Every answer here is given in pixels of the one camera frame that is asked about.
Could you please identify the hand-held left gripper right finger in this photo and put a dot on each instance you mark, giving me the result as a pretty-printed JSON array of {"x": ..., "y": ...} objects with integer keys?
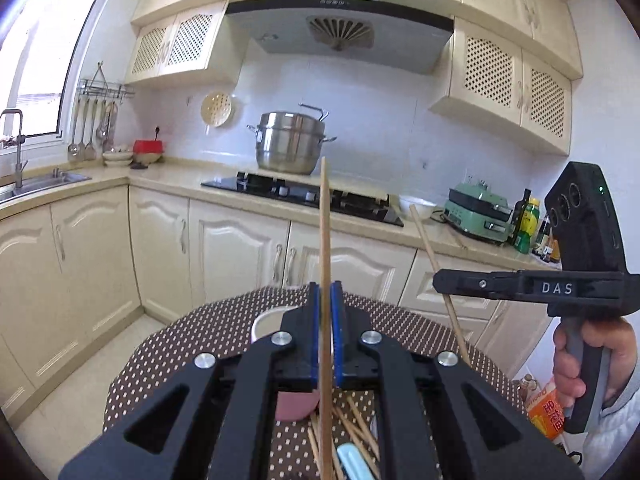
[{"x": 338, "y": 340}]

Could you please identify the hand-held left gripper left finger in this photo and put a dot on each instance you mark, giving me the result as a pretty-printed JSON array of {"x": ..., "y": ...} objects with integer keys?
[{"x": 314, "y": 340}]

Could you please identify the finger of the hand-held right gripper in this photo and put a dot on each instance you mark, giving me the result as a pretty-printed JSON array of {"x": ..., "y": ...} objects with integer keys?
[{"x": 475, "y": 284}]

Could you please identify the long light wooden chopstick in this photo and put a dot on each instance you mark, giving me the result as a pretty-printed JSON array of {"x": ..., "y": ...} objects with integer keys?
[
  {"x": 431, "y": 259},
  {"x": 325, "y": 235}
]

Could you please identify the pink cup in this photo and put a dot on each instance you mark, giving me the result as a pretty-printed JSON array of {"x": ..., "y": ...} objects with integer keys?
[{"x": 295, "y": 406}]

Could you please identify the pile of wooden chopsticks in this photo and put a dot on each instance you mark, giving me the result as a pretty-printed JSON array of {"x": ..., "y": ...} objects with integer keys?
[{"x": 313, "y": 445}]

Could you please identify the light blue knife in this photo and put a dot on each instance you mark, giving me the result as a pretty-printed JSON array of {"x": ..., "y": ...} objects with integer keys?
[{"x": 356, "y": 462}]

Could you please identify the person's right forearm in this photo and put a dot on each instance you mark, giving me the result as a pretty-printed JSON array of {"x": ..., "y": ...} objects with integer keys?
[{"x": 617, "y": 435}]

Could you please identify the person's right hand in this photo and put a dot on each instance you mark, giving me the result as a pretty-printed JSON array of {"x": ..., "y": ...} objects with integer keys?
[{"x": 569, "y": 370}]

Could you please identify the small sauce bottles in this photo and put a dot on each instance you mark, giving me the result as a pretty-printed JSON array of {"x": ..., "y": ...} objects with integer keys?
[{"x": 547, "y": 245}]

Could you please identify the green bottle yellow cap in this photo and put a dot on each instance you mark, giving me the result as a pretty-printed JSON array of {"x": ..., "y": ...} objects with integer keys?
[{"x": 527, "y": 230}]

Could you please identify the dark oil bottle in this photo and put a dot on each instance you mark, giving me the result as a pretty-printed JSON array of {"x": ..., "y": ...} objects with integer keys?
[{"x": 520, "y": 210}]

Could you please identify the green electric cooker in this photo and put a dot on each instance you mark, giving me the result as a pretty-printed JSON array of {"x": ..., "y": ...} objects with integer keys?
[{"x": 477, "y": 212}]

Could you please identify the white bowl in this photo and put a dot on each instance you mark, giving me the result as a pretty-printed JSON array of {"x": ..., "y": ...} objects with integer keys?
[{"x": 417, "y": 206}]

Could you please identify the amber bottle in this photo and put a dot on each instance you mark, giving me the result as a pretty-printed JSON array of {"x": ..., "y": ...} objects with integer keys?
[{"x": 527, "y": 387}]

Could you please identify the orange package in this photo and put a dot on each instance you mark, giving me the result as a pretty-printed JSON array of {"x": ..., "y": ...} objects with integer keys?
[{"x": 547, "y": 412}]

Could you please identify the brown dotted tablecloth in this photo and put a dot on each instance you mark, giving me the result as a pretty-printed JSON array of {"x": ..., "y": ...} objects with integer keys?
[{"x": 165, "y": 360}]

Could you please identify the black gas stove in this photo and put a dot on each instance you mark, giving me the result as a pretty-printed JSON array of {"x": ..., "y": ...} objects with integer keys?
[{"x": 280, "y": 191}]

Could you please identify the cream lattice door cabinet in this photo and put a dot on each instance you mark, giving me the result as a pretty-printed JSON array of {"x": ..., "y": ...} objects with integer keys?
[
  {"x": 175, "y": 45},
  {"x": 505, "y": 85}
]

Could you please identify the steel steamer pot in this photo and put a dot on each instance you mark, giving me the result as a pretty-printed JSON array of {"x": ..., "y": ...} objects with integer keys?
[{"x": 287, "y": 145}]

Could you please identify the beige kitchen countertop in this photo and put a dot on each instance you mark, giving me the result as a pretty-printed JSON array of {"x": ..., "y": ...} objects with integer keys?
[{"x": 175, "y": 177}]

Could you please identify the cream base cabinets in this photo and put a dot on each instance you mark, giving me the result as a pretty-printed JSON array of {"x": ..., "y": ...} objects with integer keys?
[{"x": 90, "y": 260}]

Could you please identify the cream perforated colander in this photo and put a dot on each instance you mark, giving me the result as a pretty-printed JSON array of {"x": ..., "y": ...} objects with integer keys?
[{"x": 217, "y": 108}]

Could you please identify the red box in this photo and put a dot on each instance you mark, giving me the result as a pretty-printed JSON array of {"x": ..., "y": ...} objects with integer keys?
[{"x": 148, "y": 146}]

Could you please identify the steel serving spoon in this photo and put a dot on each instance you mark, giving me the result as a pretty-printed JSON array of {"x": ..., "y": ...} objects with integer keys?
[{"x": 111, "y": 130}]

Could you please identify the steel spatula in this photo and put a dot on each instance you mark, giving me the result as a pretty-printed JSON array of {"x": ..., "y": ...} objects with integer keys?
[{"x": 89, "y": 147}]

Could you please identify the grey range hood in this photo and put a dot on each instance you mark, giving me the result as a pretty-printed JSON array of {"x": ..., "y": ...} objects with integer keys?
[{"x": 340, "y": 20}]

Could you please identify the steel skimmer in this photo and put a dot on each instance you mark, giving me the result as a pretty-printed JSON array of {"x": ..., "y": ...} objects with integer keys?
[{"x": 101, "y": 130}]

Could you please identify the steel ladle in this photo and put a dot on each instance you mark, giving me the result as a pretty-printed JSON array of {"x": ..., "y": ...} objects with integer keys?
[{"x": 74, "y": 147}]

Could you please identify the steel sink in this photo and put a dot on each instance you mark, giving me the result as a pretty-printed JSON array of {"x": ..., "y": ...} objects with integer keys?
[{"x": 45, "y": 182}]

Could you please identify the steel faucet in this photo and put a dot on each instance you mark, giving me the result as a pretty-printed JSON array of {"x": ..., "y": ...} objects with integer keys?
[{"x": 18, "y": 160}]

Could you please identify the kitchen window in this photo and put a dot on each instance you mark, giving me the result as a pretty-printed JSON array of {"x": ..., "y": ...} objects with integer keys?
[{"x": 40, "y": 50}]

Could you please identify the steel wall utensil rack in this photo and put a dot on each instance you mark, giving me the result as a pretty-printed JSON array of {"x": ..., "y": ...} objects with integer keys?
[{"x": 105, "y": 89}]

